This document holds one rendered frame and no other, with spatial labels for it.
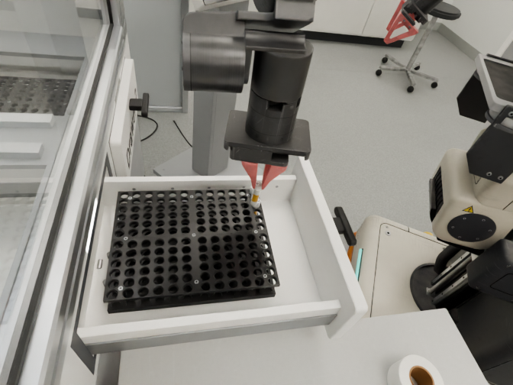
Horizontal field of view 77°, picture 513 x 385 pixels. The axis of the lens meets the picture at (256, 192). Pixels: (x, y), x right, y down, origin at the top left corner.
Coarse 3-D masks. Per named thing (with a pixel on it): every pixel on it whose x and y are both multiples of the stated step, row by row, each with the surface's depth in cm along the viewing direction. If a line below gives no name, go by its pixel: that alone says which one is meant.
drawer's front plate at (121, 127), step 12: (132, 60) 71; (132, 72) 70; (120, 84) 64; (132, 84) 69; (120, 96) 62; (132, 96) 69; (120, 108) 59; (120, 120) 57; (120, 132) 55; (120, 144) 54; (132, 144) 67; (120, 156) 55; (120, 168) 57
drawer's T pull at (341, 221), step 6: (336, 210) 54; (342, 210) 53; (336, 216) 54; (342, 216) 52; (336, 222) 52; (342, 222) 52; (348, 222) 52; (342, 228) 51; (348, 228) 51; (348, 234) 50; (348, 240) 50; (354, 240) 50
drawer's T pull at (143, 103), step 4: (144, 96) 66; (148, 96) 66; (132, 100) 64; (136, 100) 64; (140, 100) 65; (144, 100) 65; (148, 100) 65; (132, 104) 63; (136, 104) 64; (140, 104) 64; (144, 104) 64; (148, 104) 65; (132, 108) 64; (136, 108) 64; (140, 108) 64; (144, 108) 63; (144, 112) 62; (144, 116) 63
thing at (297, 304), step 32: (288, 192) 62; (96, 224) 50; (288, 224) 59; (96, 256) 49; (288, 256) 55; (96, 288) 46; (288, 288) 51; (96, 320) 43; (128, 320) 44; (160, 320) 39; (192, 320) 40; (224, 320) 40; (256, 320) 42; (288, 320) 44; (320, 320) 46; (96, 352) 40
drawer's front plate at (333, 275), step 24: (312, 192) 53; (312, 216) 53; (312, 240) 53; (336, 240) 47; (312, 264) 53; (336, 264) 45; (336, 288) 45; (360, 288) 42; (360, 312) 41; (336, 336) 47
